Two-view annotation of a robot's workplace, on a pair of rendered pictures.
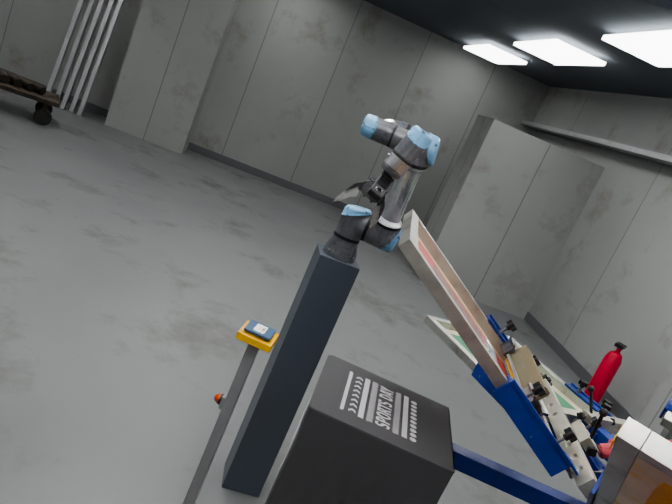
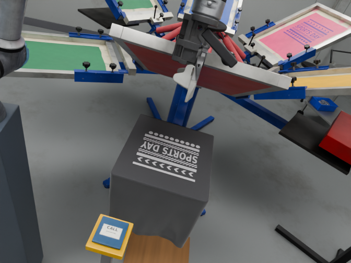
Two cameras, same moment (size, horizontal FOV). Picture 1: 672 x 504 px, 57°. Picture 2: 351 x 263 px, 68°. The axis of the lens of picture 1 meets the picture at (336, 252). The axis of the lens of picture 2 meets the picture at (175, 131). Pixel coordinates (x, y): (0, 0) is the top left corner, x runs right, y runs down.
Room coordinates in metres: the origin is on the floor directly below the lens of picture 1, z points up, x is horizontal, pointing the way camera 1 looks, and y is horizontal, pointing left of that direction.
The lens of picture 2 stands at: (2.00, 0.62, 1.85)
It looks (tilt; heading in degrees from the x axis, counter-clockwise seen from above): 38 degrees down; 267
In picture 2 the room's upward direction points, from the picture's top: 17 degrees clockwise
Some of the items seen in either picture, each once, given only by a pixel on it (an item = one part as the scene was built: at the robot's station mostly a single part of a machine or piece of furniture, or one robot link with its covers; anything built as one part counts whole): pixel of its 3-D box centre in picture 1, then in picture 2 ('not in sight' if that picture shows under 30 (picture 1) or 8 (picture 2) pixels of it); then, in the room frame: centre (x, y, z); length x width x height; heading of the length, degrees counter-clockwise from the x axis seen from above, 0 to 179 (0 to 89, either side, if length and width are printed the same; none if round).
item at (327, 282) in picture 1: (287, 373); (7, 215); (2.60, -0.02, 0.60); 0.18 x 0.18 x 1.20; 11
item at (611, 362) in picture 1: (603, 374); not in sight; (5.87, -2.86, 0.34); 0.31 x 0.30 x 0.68; 101
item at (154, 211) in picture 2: (299, 430); (151, 213); (1.95, -0.13, 0.74); 0.45 x 0.03 x 0.43; 178
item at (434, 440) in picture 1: (385, 407); (169, 152); (1.94, -0.36, 0.95); 0.48 x 0.44 x 0.01; 88
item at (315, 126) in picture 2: not in sight; (261, 110); (1.33, -1.12, 0.91); 1.34 x 0.41 x 0.08; 148
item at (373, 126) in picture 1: (385, 131); not in sight; (2.29, 0.01, 1.77); 0.49 x 0.11 x 0.12; 174
